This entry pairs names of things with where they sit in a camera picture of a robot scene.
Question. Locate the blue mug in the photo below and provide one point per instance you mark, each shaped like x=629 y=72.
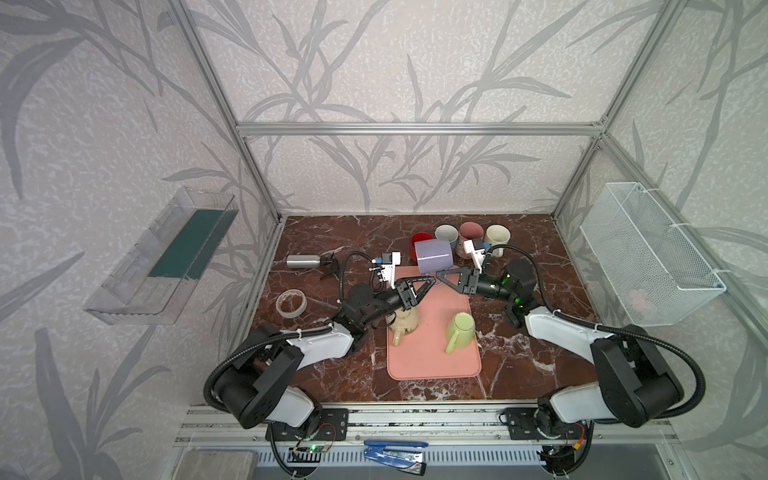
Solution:
x=447 y=233

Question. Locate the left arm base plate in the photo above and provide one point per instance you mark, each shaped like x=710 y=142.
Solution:
x=329 y=424

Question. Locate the white mug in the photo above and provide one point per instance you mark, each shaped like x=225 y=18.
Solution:
x=496 y=234

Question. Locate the silver metal cylinder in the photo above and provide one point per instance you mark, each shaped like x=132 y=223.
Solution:
x=301 y=261

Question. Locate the grey foam block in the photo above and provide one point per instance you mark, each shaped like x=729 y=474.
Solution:
x=216 y=465

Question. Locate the pink mug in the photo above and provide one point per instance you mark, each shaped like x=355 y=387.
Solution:
x=467 y=231

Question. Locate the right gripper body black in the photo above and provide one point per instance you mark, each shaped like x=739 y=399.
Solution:
x=468 y=282

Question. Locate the pink object in basket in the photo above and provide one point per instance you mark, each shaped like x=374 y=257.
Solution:
x=641 y=304

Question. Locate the white wire basket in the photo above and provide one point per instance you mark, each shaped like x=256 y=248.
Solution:
x=639 y=246

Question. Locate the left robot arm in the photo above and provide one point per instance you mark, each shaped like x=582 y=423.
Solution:
x=255 y=383

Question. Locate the clear tape roll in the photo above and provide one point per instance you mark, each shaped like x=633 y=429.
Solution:
x=291 y=303

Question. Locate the beige teapot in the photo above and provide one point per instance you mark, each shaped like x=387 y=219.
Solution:
x=401 y=323

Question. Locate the aluminium mounting rail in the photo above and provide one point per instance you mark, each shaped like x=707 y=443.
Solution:
x=437 y=423

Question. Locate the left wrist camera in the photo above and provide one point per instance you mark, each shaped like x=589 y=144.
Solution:
x=384 y=268

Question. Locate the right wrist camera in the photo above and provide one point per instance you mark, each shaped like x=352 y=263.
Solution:
x=476 y=249

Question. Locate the green mug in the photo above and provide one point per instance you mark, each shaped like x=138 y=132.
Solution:
x=460 y=332

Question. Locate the green circuit board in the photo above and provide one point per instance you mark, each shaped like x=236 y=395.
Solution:
x=312 y=448

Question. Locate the purple mug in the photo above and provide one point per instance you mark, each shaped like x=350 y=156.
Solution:
x=433 y=255

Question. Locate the red mug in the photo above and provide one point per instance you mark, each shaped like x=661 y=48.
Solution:
x=417 y=238

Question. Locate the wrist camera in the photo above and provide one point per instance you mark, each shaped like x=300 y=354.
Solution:
x=384 y=268
x=476 y=249

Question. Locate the clear plastic wall shelf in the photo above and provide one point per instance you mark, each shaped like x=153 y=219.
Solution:
x=157 y=277

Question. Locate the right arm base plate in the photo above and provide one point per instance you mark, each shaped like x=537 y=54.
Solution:
x=525 y=425

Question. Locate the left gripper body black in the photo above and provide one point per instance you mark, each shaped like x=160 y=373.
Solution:
x=402 y=294

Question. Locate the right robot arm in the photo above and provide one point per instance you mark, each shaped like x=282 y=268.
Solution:
x=639 y=377

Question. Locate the pink plastic tray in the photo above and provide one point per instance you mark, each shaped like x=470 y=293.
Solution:
x=421 y=354

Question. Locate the blue stapler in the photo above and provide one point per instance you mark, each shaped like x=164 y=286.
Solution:
x=406 y=457

